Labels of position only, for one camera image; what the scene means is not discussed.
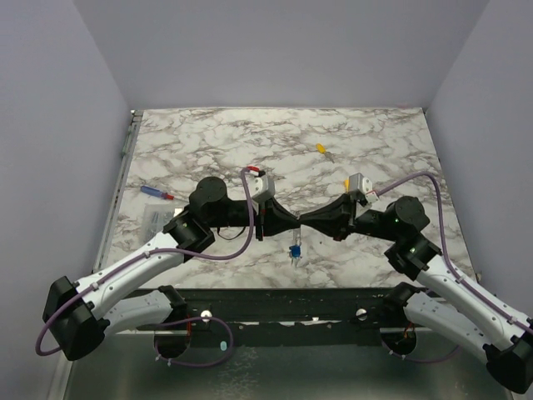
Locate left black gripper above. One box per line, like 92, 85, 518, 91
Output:
209, 196, 301, 241

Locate blue key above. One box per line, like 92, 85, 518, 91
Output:
289, 245, 301, 259

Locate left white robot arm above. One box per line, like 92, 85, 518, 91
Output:
35, 167, 300, 361

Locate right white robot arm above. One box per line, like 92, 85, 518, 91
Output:
299, 194, 532, 393

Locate clear plastic screw box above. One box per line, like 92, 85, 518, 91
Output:
140, 204, 175, 243

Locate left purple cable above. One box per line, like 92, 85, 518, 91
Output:
35, 165, 266, 368

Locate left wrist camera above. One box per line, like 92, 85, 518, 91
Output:
251, 174, 276, 204

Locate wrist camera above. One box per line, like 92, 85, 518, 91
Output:
251, 174, 276, 204
348, 172, 376, 203

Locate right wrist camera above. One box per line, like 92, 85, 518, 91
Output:
348, 172, 376, 203

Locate yellow handled screwdriver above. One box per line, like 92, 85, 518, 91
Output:
316, 143, 335, 163

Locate blue handled screwdriver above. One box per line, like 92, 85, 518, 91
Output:
140, 185, 174, 200

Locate black mounting rail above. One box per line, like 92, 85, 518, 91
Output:
135, 285, 434, 347

